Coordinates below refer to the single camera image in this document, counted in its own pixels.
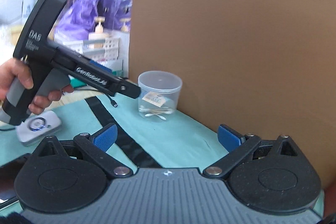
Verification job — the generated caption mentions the large brown cardboard box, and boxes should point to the large brown cardboard box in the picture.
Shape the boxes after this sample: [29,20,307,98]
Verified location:
[129,0,335,186]

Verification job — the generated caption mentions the person's left hand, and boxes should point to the person's left hand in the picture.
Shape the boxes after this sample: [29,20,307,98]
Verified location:
[0,57,75,115]

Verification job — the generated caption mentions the white round-button device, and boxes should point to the white round-button device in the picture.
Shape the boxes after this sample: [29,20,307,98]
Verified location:
[15,110,62,146]

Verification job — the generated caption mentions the purple plastic bag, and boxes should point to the purple plastic bag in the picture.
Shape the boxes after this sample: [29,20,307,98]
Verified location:
[54,0,133,42]

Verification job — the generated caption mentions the white plastic basket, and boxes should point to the white plastic basket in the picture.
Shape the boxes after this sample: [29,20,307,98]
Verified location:
[55,37,120,62]

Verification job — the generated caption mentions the clear plastic cup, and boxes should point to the clear plastic cup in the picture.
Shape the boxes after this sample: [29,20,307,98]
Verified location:
[138,71,183,122]

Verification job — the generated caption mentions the black strap on table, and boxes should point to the black strap on table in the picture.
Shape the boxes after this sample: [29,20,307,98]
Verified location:
[84,96,164,169]

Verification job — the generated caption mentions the cotton swabs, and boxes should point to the cotton swabs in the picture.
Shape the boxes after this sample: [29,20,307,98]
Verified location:
[139,106,172,121]

